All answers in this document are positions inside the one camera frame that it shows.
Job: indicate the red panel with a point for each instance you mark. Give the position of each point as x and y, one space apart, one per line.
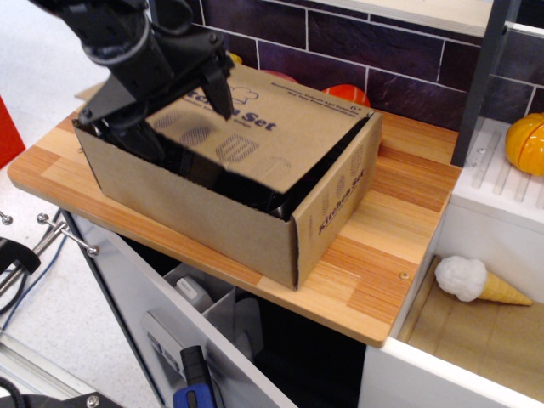
11 142

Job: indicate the orange toy pumpkin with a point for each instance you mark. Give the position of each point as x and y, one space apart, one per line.
524 144

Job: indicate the grey storage bin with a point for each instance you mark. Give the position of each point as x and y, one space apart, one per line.
230 311

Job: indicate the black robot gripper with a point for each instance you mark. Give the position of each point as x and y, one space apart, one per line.
159 69

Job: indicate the brown cardboard kitchen set box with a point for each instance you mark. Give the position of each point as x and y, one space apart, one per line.
270 187

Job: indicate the metal bar clamp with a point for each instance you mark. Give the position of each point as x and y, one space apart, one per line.
25 260

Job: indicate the dark grey vertical post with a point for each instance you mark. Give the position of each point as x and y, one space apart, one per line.
503 15

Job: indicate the yellow toy fruit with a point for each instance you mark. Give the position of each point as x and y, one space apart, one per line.
236 59

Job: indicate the red toy plate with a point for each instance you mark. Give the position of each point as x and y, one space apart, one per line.
281 75

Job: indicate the toy ice cream cone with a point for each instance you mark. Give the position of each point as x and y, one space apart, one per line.
468 279

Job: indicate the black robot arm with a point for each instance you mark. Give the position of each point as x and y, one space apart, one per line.
108 27

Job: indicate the white cabinet door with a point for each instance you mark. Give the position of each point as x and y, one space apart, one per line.
159 323

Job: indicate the white dish rack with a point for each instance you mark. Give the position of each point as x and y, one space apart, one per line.
489 183

